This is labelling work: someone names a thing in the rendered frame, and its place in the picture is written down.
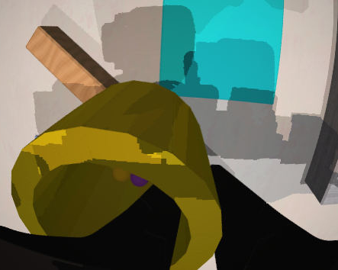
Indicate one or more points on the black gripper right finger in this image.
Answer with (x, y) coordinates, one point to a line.
(257, 237)

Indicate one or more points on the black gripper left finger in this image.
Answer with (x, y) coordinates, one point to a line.
(141, 238)

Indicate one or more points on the purple marble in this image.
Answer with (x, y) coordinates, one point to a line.
(138, 181)

